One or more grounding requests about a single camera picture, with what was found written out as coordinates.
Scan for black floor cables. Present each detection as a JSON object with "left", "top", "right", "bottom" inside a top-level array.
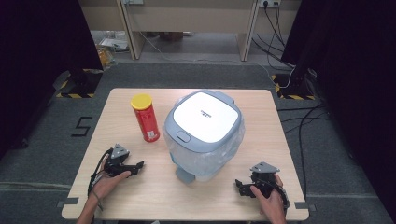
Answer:
[{"left": 276, "top": 102, "right": 331, "bottom": 200}]

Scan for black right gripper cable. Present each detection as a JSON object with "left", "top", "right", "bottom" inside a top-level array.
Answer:
[{"left": 264, "top": 178, "right": 290, "bottom": 210}]

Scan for black cables from socket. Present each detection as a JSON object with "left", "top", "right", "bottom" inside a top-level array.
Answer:
[{"left": 251, "top": 3, "right": 295, "bottom": 70}]

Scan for person's left hand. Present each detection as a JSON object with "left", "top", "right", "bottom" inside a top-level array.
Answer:
[{"left": 92, "top": 155, "right": 132, "bottom": 200}]

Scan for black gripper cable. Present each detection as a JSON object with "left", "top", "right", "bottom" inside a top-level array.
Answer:
[
  {"left": 88, "top": 148, "right": 114, "bottom": 213},
  {"left": 264, "top": 178, "right": 290, "bottom": 210}
]

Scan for pile of papers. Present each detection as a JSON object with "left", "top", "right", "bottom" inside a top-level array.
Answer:
[{"left": 99, "top": 31, "right": 129, "bottom": 52}]

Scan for red can with yellow lid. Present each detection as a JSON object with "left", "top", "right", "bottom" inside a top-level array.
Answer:
[{"left": 130, "top": 93, "right": 161, "bottom": 143}]

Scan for clear plastic bin liner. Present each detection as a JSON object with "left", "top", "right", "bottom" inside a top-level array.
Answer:
[{"left": 162, "top": 122, "right": 246, "bottom": 183}]

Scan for person's right hand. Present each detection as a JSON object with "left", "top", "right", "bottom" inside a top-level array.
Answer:
[{"left": 249, "top": 173, "right": 287, "bottom": 222}]

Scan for yellow plastic bag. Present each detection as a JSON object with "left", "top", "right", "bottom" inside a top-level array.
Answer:
[{"left": 96, "top": 45, "right": 117, "bottom": 70}]

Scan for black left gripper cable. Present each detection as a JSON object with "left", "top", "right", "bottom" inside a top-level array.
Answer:
[{"left": 88, "top": 148, "right": 114, "bottom": 213}]

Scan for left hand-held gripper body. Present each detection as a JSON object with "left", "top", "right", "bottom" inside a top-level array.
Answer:
[{"left": 104, "top": 143, "right": 134, "bottom": 177}]

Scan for grey trash bin white lid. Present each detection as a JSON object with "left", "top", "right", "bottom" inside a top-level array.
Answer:
[{"left": 162, "top": 89, "right": 246, "bottom": 185}]

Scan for black curtain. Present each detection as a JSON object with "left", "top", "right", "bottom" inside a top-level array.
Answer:
[
  {"left": 0, "top": 0, "right": 104, "bottom": 160},
  {"left": 281, "top": 0, "right": 396, "bottom": 216}
]

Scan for hazard-striped stand base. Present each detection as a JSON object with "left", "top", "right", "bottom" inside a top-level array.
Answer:
[
  {"left": 270, "top": 74, "right": 317, "bottom": 101},
  {"left": 52, "top": 68, "right": 104, "bottom": 99}
]

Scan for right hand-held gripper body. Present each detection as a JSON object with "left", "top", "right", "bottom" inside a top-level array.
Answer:
[{"left": 249, "top": 161, "right": 280, "bottom": 199}]

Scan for light wooden desk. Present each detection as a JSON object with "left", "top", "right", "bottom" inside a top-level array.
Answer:
[{"left": 78, "top": 0, "right": 302, "bottom": 62}]

